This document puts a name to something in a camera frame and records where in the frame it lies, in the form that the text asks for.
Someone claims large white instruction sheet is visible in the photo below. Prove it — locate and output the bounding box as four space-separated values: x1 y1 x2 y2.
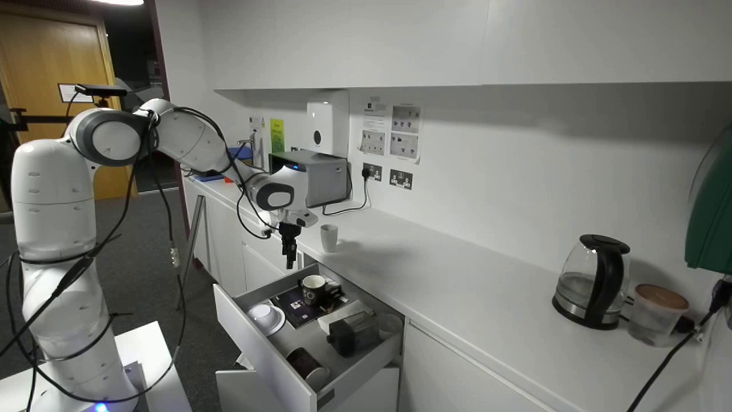
356 95 391 158

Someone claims black microwave power cable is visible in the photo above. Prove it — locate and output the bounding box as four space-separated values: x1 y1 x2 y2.
319 174 373 217

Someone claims black bar camera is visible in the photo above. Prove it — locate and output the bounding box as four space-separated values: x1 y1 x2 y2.
72 81 133 100

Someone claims white base cabinet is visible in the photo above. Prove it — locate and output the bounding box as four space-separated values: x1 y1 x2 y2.
181 174 589 412

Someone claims black kettle power cable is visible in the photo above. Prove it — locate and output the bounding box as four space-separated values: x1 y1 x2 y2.
625 277 732 412

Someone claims yellow green wall sign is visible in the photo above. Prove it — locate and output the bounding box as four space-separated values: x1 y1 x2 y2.
268 118 287 155

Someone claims empty double wall socket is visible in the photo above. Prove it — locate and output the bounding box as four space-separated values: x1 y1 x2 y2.
387 168 414 192

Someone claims green first aid box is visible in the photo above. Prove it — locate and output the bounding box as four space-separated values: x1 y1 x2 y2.
683 124 732 277

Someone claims black mug gold lettering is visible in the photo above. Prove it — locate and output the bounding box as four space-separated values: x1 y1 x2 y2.
285 345 333 391

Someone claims blue container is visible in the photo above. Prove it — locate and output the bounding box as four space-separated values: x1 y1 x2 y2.
229 145 257 166

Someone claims wooden door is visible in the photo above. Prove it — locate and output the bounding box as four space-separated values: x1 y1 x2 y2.
0 7 140 214

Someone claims small printed picture sheet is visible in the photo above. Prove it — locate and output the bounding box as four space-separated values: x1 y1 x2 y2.
389 104 423 132
389 131 420 161

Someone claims grey kitchen drawer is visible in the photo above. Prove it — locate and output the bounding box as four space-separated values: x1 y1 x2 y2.
211 258 406 412

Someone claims white paper towel dispenser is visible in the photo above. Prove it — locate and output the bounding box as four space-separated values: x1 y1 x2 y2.
303 89 352 158

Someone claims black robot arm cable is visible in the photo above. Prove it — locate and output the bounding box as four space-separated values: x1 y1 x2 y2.
0 105 254 412

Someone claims white ceramic bowl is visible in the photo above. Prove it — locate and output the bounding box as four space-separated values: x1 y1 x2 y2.
247 301 290 341

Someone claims plastic tub brown lid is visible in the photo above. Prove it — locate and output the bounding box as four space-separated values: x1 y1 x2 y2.
625 282 690 348

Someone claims black box with purple print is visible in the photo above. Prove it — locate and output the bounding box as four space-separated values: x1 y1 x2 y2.
269 284 352 330

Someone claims white wall cabinet door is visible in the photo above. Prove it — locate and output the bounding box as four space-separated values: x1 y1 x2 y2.
482 0 732 88
213 0 486 91

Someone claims silver microwave oven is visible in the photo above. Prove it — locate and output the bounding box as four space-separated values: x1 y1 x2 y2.
268 150 355 211

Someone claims white robot base table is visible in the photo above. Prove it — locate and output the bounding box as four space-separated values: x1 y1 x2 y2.
0 319 191 412

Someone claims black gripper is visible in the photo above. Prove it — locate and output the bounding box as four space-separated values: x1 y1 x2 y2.
275 217 307 270

